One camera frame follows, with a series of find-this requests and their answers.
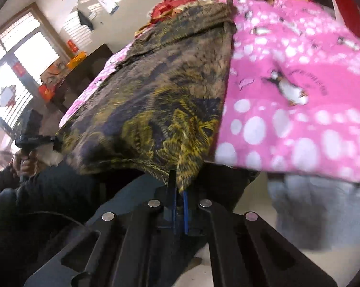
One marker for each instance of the dark leaf-patterned cloth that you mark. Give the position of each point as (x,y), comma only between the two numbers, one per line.
(156,95)

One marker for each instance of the person's left forearm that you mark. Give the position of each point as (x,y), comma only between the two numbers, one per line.
(3,179)

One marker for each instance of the red wall sign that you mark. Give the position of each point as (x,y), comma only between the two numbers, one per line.
(72,45)

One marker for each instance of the dark hanging garment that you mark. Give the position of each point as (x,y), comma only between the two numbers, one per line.
(84,19)

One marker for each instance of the person's left hand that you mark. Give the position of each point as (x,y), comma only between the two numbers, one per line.
(26,164)

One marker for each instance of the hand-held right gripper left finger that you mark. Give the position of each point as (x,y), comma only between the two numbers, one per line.
(174,206)

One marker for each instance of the grey cloth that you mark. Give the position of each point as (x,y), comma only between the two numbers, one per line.
(317,209)

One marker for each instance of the barred window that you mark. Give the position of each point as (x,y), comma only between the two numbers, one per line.
(27,53)

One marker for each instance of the pink penguin print blanket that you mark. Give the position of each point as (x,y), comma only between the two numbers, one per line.
(287,65)

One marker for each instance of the person's dark clothing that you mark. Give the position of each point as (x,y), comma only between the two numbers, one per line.
(63,191)

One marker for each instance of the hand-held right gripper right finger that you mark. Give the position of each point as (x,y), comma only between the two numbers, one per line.
(186,212)

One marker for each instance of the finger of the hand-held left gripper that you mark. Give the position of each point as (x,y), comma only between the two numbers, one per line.
(51,141)

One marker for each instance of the white wall radiator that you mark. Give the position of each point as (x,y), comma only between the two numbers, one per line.
(78,36)

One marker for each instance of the red headboard cushion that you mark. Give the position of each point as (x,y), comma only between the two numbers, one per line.
(347,6)

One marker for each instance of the dark wooden desk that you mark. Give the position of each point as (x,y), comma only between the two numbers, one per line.
(87,68)

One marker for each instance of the red ruffled pillow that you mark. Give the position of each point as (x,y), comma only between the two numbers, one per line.
(168,7)

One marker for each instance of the orange plastic basin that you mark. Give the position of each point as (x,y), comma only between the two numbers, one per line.
(76,59)

